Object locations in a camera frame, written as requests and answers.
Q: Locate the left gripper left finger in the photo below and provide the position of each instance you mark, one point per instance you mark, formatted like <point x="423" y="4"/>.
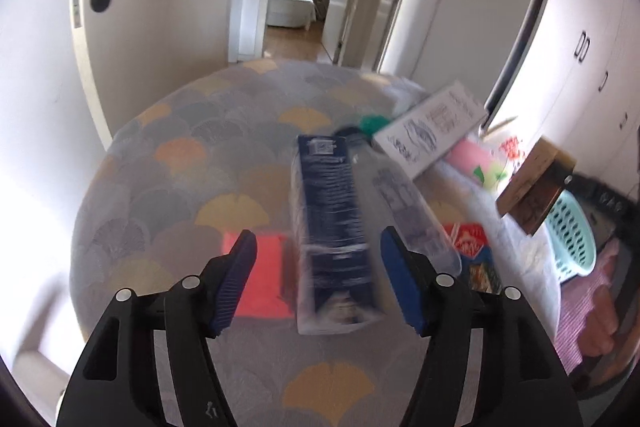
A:
<point x="115" y="381"/>

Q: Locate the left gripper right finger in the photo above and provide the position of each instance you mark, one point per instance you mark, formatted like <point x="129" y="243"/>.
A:
<point x="522" y="381"/>

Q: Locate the blue milk carton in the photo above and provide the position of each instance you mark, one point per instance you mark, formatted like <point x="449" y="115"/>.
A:
<point x="336" y="281"/>

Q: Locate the clear plastic bottle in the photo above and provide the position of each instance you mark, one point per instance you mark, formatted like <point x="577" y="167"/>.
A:
<point x="388" y="198"/>

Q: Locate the person's right hand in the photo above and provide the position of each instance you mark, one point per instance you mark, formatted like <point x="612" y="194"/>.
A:
<point x="601" y="324"/>

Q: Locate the mint green perforated basket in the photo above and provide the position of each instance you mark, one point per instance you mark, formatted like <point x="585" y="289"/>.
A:
<point x="572" y="240"/>

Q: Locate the pink bed cover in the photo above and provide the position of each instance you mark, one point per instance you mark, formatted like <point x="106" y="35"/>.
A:
<point x="576" y="302"/>

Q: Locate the red panda paper cup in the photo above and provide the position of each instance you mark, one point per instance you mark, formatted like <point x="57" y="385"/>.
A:
<point x="511" y="149"/>

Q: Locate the red snack packet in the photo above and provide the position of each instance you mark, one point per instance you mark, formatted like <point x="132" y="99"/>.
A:
<point x="478" y="267"/>

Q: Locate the pink label plastic bottle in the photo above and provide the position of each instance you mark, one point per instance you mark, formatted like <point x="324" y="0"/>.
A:
<point x="478" y="163"/>

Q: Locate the orange red paper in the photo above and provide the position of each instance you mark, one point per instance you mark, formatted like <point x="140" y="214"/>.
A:
<point x="271" y="289"/>

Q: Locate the large white milk carton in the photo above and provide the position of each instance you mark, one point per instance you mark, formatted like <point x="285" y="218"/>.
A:
<point x="428" y="131"/>

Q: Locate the green bottle cap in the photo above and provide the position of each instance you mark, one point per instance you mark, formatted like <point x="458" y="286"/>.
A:
<point x="371" y="124"/>

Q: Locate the far room bed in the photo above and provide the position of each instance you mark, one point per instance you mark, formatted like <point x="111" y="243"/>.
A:
<point x="293" y="14"/>

